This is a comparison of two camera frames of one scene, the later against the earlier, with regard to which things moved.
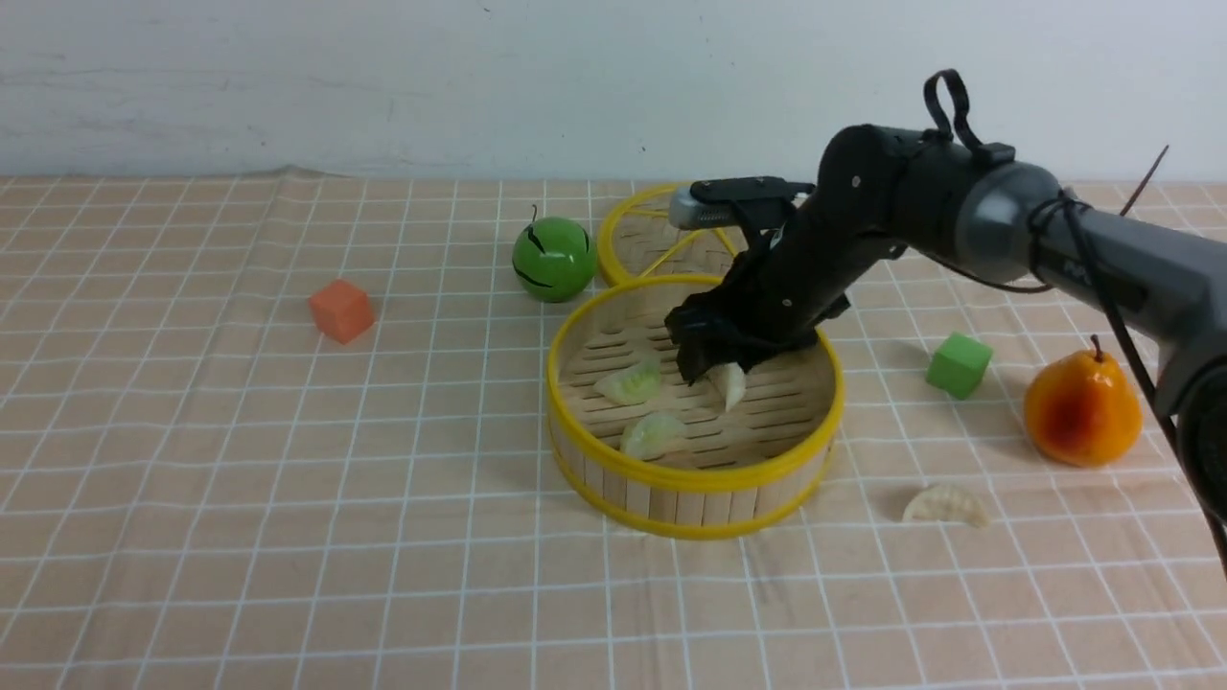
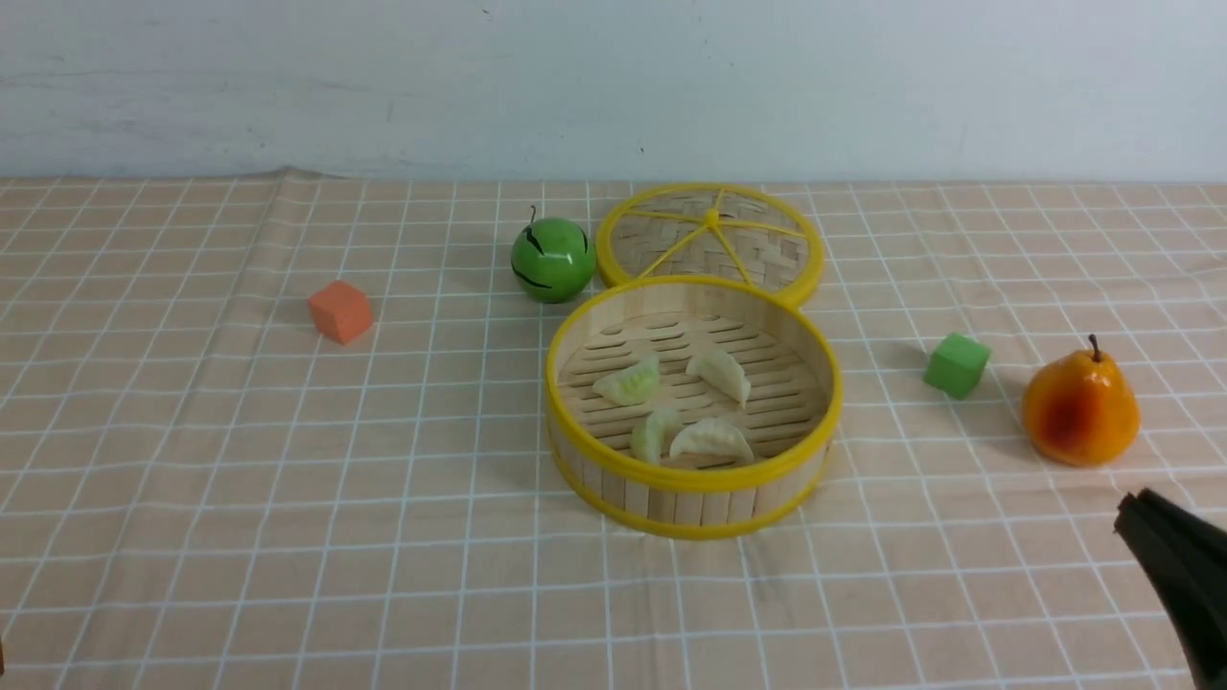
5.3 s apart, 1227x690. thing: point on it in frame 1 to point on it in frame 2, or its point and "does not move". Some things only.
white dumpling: x=946 y=503 to x=712 y=435
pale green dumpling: x=654 y=435 does not move
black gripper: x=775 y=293 to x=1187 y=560
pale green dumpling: x=635 y=385 does not move
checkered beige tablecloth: x=290 y=430 does not move
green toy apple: x=554 y=258 does not move
